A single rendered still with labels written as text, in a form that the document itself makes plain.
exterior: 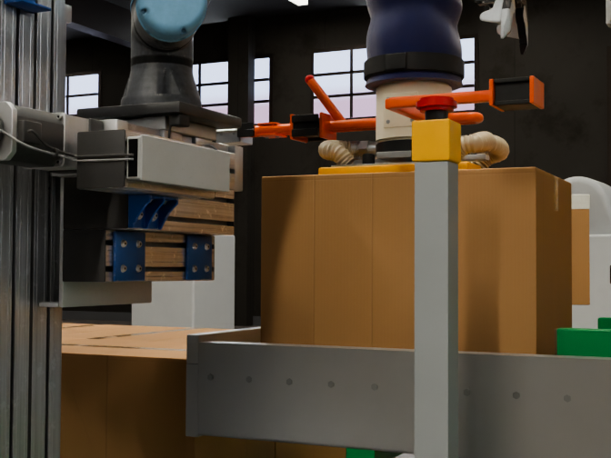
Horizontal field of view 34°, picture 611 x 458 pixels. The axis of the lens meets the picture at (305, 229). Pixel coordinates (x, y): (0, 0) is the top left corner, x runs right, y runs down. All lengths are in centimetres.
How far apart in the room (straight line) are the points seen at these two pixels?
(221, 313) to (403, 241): 737
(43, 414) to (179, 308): 732
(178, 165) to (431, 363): 53
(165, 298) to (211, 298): 41
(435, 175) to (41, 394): 78
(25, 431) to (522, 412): 87
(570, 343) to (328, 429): 49
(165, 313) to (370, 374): 737
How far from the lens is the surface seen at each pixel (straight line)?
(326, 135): 235
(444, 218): 169
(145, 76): 188
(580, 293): 379
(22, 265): 179
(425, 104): 172
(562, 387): 184
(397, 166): 214
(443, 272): 169
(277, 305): 219
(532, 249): 201
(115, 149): 156
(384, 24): 225
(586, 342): 193
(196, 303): 909
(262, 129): 242
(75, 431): 250
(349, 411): 196
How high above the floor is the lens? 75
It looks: 2 degrees up
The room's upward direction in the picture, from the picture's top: straight up
